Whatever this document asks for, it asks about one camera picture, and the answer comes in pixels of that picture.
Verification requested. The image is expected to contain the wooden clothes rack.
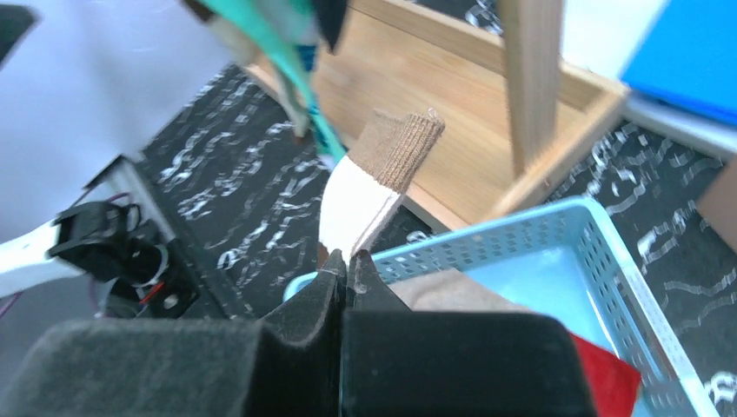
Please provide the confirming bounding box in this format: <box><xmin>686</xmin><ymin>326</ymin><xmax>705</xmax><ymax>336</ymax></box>
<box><xmin>313</xmin><ymin>1</ymin><xmax>628</xmax><ymax>231</ymax></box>

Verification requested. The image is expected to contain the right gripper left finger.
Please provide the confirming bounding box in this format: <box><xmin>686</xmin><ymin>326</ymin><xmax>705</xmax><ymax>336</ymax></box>
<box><xmin>263</xmin><ymin>249</ymin><xmax>347</xmax><ymax>348</ymax></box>

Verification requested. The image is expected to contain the blue folder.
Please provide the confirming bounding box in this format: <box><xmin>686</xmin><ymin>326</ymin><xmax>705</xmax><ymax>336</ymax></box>
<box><xmin>621</xmin><ymin>0</ymin><xmax>736</xmax><ymax>126</ymax></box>

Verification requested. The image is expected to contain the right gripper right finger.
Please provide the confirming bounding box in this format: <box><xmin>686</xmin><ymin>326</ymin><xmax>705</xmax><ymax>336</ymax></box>
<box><xmin>347</xmin><ymin>249</ymin><xmax>410</xmax><ymax>312</ymax></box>

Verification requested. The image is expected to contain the light blue plastic basket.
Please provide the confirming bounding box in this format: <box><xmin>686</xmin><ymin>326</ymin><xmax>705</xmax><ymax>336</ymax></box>
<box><xmin>282</xmin><ymin>195</ymin><xmax>722</xmax><ymax>417</ymax></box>

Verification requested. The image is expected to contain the teal hanging sock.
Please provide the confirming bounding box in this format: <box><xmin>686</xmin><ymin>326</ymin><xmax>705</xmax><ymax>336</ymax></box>
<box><xmin>187</xmin><ymin>1</ymin><xmax>346</xmax><ymax>169</ymax></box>

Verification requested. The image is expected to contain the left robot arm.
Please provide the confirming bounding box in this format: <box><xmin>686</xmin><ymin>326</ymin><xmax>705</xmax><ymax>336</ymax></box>
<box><xmin>1</xmin><ymin>192</ymin><xmax>200</xmax><ymax>319</ymax></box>

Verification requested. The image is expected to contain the beige sock in basket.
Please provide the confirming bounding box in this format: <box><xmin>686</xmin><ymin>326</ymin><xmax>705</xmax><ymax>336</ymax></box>
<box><xmin>388</xmin><ymin>268</ymin><xmax>532</xmax><ymax>313</ymax></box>

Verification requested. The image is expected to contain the brown striped sock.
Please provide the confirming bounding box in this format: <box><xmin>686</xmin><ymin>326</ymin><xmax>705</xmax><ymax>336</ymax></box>
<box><xmin>317</xmin><ymin>109</ymin><xmax>445</xmax><ymax>268</ymax></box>

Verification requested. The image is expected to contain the navy hanging sock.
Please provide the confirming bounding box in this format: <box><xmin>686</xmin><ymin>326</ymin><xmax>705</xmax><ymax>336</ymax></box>
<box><xmin>310</xmin><ymin>0</ymin><xmax>350</xmax><ymax>54</ymax></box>

